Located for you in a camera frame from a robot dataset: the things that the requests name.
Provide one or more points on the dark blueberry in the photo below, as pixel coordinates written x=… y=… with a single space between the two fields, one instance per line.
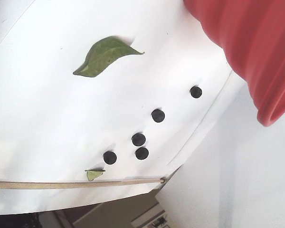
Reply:
x=196 y=92
x=138 y=139
x=141 y=153
x=158 y=115
x=110 y=157

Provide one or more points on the thin wooden stick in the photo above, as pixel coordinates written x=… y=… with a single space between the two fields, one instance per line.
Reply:
x=61 y=185

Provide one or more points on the red collapsible silicone cup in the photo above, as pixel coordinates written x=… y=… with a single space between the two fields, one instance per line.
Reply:
x=251 y=47

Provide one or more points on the small green leaf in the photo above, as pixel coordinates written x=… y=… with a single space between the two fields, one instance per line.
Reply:
x=92 y=175

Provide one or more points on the white paper sheet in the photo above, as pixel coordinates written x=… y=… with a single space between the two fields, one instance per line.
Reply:
x=50 y=118

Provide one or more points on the large green leaf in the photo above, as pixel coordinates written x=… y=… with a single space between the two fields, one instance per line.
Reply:
x=104 y=57

